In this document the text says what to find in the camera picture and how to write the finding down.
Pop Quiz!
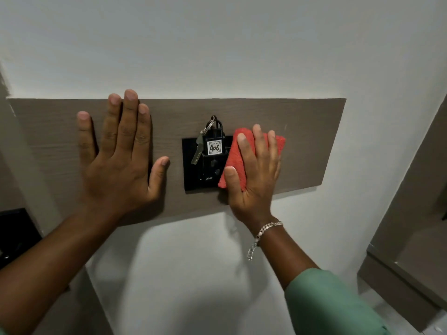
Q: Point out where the red cleaning cloth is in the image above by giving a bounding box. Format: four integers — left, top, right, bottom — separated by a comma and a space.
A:
217, 128, 286, 192

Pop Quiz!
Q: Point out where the brown wooden wall panel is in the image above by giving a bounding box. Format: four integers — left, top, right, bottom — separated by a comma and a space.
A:
7, 98, 347, 227

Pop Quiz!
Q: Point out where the black key card switch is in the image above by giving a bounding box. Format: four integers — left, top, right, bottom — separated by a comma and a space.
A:
182, 135, 234, 191

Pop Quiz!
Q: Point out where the black key tag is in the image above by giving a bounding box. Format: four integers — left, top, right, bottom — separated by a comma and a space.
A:
203, 116, 225, 171

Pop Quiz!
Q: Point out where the person's left hand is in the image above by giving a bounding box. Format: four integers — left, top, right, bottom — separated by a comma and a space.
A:
76, 89, 170, 227

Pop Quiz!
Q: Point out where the silver chain bracelet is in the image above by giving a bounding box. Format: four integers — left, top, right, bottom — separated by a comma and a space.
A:
247, 221, 284, 261

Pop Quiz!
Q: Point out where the person's right hand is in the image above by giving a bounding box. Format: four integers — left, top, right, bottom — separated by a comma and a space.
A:
223, 124, 282, 238

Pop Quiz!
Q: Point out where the metal key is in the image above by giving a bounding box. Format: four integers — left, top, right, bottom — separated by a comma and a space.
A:
191, 132, 205, 166

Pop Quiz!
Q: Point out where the person's right forearm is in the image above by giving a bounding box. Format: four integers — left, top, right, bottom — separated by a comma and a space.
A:
250, 220, 392, 335

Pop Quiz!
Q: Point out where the person's left forearm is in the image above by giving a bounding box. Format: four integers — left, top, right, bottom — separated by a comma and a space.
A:
0, 209, 121, 335

